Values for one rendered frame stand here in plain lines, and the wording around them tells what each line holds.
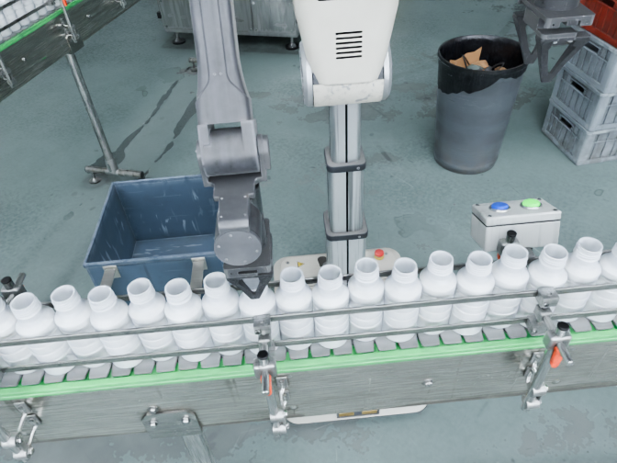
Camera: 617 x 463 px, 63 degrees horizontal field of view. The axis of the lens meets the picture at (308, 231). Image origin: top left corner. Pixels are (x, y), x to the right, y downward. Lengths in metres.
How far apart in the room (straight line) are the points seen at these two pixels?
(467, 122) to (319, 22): 1.74
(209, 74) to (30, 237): 2.50
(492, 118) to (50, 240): 2.37
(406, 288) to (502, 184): 2.22
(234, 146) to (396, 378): 0.54
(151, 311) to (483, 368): 0.59
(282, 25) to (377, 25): 3.27
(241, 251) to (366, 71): 0.72
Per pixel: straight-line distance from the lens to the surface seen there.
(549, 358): 0.91
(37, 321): 0.90
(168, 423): 1.04
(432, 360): 0.94
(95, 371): 0.97
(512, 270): 0.87
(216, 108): 0.61
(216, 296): 0.81
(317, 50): 1.20
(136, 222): 1.54
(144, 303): 0.83
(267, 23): 4.48
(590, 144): 3.23
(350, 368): 0.91
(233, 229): 0.59
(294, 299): 0.80
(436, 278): 0.83
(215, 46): 0.61
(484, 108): 2.77
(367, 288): 0.81
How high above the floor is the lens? 1.74
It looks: 42 degrees down
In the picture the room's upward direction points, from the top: 4 degrees counter-clockwise
